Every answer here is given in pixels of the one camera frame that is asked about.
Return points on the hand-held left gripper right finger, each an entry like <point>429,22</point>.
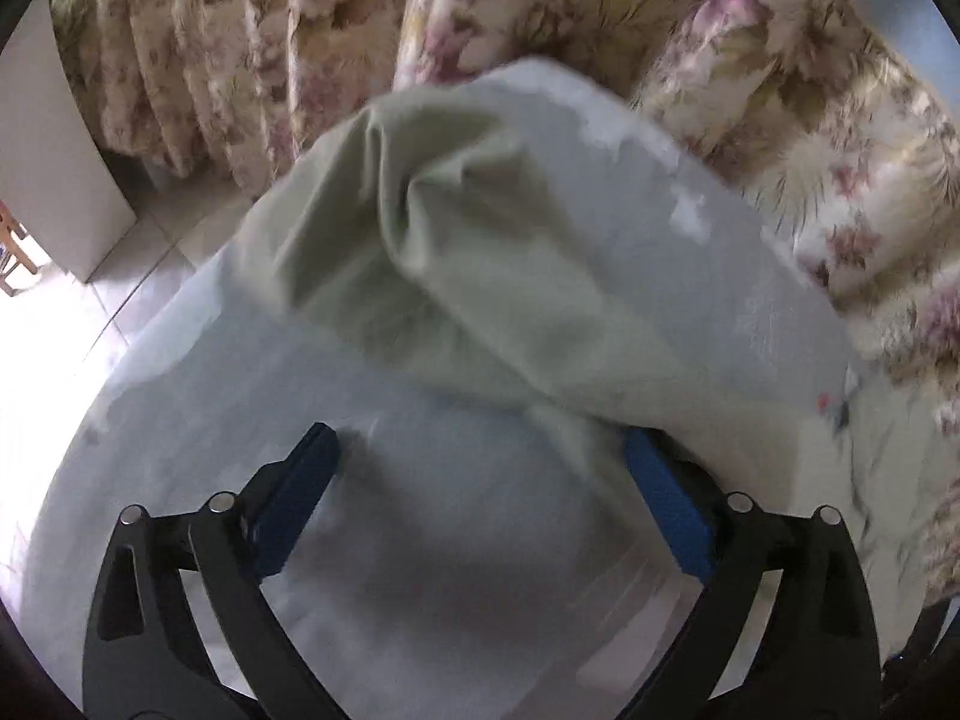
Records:
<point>667,495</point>

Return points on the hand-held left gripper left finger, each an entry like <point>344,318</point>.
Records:
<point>298,486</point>

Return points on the light green garment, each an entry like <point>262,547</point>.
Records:
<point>480,255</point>

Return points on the grey printed bed sheet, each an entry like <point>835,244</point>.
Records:
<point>420,525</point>

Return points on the wooden chair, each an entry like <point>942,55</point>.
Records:
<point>16,247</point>

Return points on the white cabinet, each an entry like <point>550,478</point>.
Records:
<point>60,157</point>

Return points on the floral bedspread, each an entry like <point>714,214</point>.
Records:
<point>247,30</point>

